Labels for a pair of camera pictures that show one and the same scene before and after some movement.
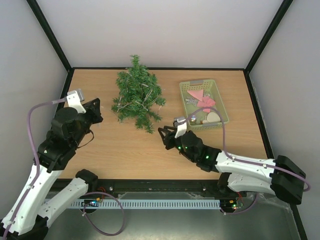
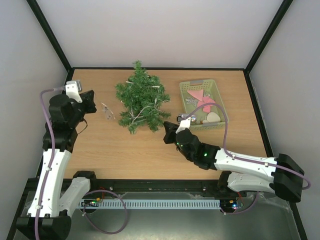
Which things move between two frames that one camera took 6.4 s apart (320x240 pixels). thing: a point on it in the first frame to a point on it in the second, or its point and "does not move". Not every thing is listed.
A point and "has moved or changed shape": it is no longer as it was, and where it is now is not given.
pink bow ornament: (206, 102) does not move
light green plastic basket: (197, 94) does not move
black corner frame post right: (277, 18) does not move
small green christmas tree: (139, 96) has moved or changed shape
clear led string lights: (138, 94) to (110, 116)
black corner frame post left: (46, 27) does not move
